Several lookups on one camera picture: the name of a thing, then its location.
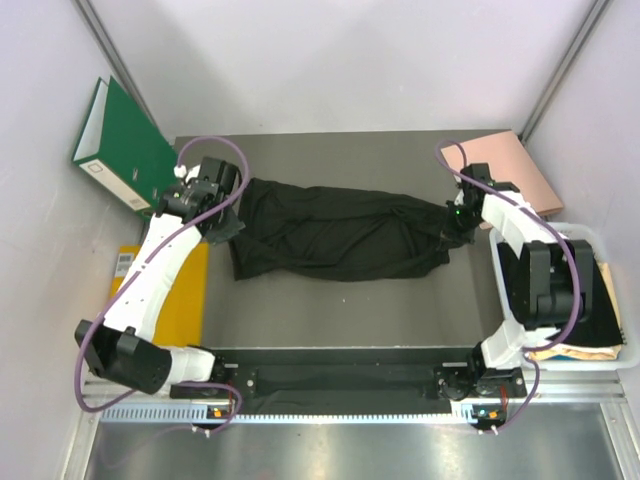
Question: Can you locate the green lever arch binder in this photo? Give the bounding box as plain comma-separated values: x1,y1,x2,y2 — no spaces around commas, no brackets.
72,78,177,218

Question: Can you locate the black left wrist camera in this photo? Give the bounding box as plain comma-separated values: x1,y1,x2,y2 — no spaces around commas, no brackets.
197,157,242,195

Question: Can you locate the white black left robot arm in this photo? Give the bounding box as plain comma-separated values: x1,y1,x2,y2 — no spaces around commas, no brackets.
75,175,237,397

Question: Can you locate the black printed t-shirt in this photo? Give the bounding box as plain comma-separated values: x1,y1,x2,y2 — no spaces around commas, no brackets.
230,178,473,282

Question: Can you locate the folded black t-shirt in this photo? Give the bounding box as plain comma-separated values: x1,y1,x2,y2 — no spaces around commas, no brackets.
498,240,623,348

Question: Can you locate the pink paper folder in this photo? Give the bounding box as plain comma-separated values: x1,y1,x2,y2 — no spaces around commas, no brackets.
434,130,564,216

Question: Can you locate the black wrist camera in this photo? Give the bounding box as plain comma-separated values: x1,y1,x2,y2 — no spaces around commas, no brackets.
460,163,494,187
197,157,242,195

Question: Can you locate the grey slotted cable duct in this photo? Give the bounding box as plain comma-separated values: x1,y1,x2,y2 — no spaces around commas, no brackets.
101,403,477,425

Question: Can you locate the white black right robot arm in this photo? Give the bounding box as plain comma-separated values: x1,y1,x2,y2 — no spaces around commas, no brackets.
444,188,594,396

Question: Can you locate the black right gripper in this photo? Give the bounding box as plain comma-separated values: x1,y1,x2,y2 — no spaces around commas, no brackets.
438,200,482,251

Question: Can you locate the yellow folder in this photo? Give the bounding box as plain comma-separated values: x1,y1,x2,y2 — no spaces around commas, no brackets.
107,243,210,351

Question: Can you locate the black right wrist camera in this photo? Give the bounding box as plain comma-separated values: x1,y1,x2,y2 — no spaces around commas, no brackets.
460,163,494,187

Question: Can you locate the white plastic basket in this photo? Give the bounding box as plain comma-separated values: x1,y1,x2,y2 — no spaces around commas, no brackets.
489,222,639,371

